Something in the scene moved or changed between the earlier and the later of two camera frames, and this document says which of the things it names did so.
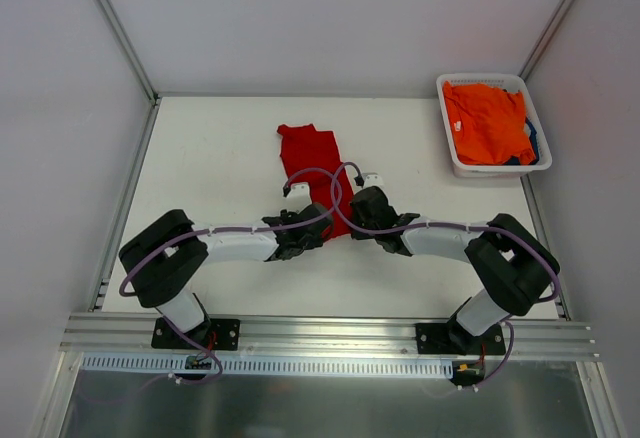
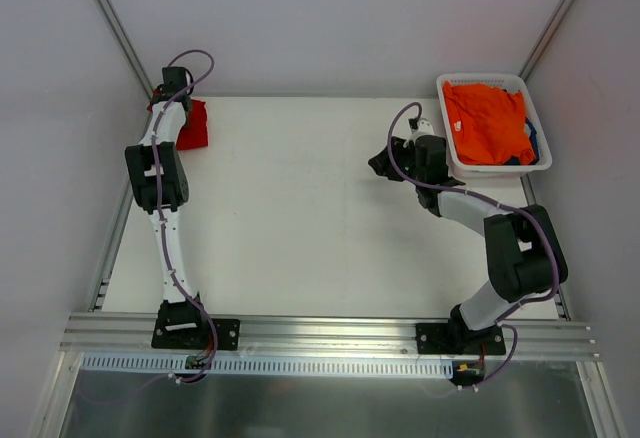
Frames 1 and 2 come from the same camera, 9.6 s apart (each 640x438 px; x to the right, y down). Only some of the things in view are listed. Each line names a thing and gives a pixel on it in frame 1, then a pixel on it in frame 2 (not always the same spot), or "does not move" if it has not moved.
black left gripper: [320, 219] -> [163, 90]
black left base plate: [217, 334] does not move
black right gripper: [367, 206] -> [396, 166]
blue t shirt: [516, 160] does not move
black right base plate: [452, 339] does not move
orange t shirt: [489, 124] does not move
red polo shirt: [304, 147] -> [195, 133]
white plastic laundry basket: [507, 82] does not move
